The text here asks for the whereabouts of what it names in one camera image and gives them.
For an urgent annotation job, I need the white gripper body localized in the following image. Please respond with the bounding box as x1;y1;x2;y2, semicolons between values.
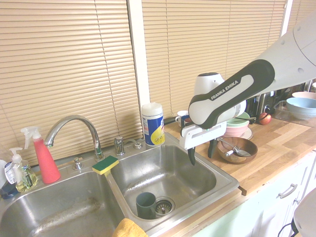
179;121;227;151

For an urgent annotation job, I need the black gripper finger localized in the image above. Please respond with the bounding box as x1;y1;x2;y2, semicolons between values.
207;138;217;159
187;146;196;166

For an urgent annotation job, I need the white handled metal spoon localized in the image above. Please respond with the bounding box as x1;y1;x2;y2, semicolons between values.
224;149;252;158

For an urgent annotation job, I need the stainless steel double sink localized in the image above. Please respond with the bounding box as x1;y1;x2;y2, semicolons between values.
0;132;240;237

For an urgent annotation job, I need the white sink hole cap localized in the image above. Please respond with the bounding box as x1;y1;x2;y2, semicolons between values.
125;139;143;150

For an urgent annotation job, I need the metal sink drain strainer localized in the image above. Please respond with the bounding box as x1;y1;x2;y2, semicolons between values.
155;197;175;217

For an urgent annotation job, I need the chrome sink knob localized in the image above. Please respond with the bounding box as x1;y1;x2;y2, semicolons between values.
72;157;83;171

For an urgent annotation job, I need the dark blue mug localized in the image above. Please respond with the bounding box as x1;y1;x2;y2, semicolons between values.
181;115;193;129

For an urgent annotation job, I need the white mug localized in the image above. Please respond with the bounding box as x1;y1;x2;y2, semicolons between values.
175;110;190;127

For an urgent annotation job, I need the large pink bowl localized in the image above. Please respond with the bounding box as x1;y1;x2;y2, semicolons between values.
223;122;250;138

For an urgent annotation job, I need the round wooden bowl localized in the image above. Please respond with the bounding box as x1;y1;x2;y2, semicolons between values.
216;137;258;165

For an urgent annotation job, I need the white dinner plate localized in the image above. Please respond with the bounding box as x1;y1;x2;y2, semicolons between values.
240;127;254;140

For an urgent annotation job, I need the pale green bowl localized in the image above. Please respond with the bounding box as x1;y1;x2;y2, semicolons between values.
226;112;250;125

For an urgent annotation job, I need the white wipes canister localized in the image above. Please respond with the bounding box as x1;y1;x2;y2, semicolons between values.
141;101;165;148

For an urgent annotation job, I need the red apple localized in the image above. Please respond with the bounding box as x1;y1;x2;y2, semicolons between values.
256;112;272;126

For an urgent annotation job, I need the stainless steel toaster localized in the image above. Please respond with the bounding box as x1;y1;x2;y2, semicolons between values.
246;90;277;119

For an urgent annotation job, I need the dark green mug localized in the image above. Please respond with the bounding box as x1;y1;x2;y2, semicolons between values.
135;192;157;220

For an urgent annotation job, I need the chrome side sprayer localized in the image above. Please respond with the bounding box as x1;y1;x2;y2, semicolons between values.
114;135;126;156

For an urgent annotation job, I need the clear plastic container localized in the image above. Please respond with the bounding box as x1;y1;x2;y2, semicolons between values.
273;99;316;128

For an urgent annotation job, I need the yellow and green sponge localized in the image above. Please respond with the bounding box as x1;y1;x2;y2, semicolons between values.
92;155;119;176

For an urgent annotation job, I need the white kitchen cabinet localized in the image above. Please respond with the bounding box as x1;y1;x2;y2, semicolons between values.
170;148;316;237

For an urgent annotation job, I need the yellow dish cloth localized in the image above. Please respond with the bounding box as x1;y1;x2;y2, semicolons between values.
112;217;149;237

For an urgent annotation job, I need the light blue bowl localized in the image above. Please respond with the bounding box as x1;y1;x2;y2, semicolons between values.
286;97;316;120

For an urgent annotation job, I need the small pink bowl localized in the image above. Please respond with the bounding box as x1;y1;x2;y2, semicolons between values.
291;91;316;101

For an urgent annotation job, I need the chrome gooseneck faucet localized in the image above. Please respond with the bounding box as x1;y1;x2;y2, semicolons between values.
43;115;106;162

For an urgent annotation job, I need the red spray bottle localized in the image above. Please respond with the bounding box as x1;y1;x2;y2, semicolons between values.
20;126;62;185

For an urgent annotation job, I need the clear yellow soap pump bottle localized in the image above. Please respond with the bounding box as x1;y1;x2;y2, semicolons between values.
9;147;39;193

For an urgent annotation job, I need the blue label soap bottle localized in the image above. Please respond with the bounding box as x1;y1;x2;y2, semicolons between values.
0;159;19;200

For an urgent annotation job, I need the white handled metal fork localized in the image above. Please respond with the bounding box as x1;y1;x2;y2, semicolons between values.
219;138;242;153

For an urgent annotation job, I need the metal drawer handle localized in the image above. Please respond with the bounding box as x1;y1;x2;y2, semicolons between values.
278;183;298;199

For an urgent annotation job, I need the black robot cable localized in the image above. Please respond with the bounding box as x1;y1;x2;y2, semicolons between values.
278;221;298;237

